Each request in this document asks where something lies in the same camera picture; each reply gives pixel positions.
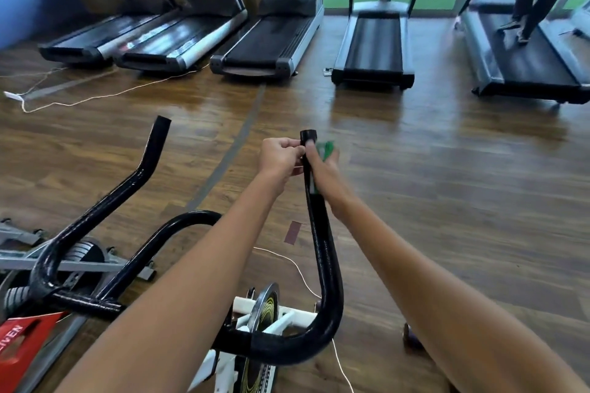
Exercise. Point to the white power strip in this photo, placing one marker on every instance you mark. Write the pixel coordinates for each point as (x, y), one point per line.
(13, 95)

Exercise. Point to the white bike with yellow flywheel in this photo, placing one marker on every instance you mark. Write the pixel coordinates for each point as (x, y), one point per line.
(295, 317)

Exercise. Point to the person's right hand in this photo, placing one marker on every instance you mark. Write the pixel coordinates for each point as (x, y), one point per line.
(327, 181)

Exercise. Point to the person's left hand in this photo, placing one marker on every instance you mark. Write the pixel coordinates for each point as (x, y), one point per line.
(278, 162)

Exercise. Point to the red and grey spin bike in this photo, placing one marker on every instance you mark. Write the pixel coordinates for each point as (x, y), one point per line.
(28, 347)

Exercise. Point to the person's right forearm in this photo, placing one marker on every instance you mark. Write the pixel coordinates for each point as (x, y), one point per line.
(442, 305)

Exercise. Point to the person's left forearm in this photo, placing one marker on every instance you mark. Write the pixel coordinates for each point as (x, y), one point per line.
(184, 305)

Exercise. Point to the small grey floor plug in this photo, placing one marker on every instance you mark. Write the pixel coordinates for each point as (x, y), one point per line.
(328, 70)

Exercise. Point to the brown tape patch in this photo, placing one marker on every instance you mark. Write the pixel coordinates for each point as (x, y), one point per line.
(292, 232)

